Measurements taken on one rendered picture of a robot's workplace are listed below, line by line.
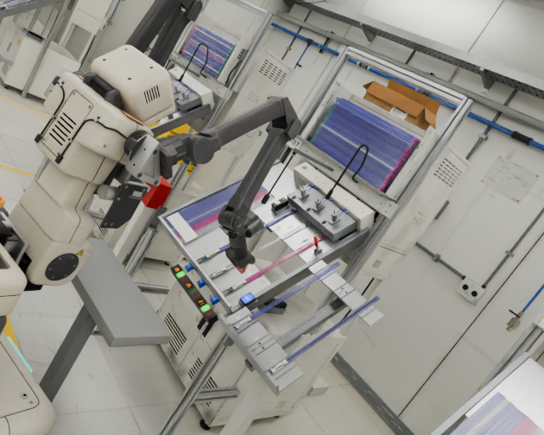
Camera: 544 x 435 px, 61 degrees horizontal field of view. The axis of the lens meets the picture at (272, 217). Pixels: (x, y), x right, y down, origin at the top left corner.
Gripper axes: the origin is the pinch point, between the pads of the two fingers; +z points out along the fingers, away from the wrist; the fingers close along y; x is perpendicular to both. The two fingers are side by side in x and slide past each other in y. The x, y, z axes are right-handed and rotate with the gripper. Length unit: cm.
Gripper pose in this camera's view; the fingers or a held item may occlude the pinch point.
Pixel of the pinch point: (242, 271)
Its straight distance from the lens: 168.9
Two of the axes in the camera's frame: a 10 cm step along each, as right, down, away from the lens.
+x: -8.2, 4.3, -3.9
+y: -5.7, -5.3, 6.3
